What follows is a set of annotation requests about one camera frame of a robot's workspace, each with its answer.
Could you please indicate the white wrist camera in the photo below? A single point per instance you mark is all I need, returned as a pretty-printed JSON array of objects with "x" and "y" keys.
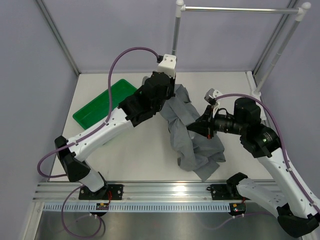
[
  {"x": 168, "y": 65},
  {"x": 211, "y": 98}
]

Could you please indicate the grey button-up shirt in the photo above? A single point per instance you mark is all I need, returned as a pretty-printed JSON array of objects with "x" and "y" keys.
[{"x": 195, "y": 152}]

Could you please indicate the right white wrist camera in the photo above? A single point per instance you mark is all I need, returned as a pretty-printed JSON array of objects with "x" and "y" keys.
[{"x": 211, "y": 98}]

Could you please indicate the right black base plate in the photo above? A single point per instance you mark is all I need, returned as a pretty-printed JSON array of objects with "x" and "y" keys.
[{"x": 224, "y": 191}]

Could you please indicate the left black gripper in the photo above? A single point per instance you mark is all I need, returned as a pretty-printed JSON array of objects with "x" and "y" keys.
[{"x": 171, "y": 83}]

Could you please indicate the white slotted cable duct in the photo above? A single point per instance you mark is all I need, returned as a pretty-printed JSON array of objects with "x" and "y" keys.
[{"x": 138, "y": 207}]

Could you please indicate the aluminium frame post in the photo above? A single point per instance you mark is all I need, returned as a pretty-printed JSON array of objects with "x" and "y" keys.
[
  {"x": 48, "y": 18},
  {"x": 271, "y": 42}
]

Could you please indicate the metal clothes rack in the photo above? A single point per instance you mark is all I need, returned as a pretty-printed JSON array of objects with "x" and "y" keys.
[{"x": 216, "y": 49}]

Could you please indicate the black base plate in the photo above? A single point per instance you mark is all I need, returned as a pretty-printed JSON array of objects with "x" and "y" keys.
[
  {"x": 114, "y": 191},
  {"x": 224, "y": 191}
]

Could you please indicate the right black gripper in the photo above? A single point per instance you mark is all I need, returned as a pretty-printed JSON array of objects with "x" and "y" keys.
[{"x": 205, "y": 125}]

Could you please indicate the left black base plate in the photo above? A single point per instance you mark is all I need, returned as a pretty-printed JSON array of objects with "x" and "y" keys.
[{"x": 114, "y": 191}]

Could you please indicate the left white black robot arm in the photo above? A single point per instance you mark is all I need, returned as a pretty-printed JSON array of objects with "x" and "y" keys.
[{"x": 142, "y": 105}]

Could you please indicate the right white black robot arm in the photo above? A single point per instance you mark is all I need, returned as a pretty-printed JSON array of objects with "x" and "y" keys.
[{"x": 296, "y": 209}]

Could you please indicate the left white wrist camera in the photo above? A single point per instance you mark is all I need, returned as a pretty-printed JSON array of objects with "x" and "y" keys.
[{"x": 168, "y": 65}]

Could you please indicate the aluminium mounting rail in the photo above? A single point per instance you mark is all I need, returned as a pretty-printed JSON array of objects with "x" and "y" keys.
[{"x": 132, "y": 191}]

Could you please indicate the green plastic tray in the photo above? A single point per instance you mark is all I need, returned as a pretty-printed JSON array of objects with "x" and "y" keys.
[{"x": 98, "y": 108}]

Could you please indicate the aluminium frame post left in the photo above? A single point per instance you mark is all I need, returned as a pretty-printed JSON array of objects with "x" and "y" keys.
[{"x": 48, "y": 18}]

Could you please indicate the aluminium frame post right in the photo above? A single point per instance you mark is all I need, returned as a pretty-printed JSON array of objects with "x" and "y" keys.
[{"x": 271, "y": 42}]

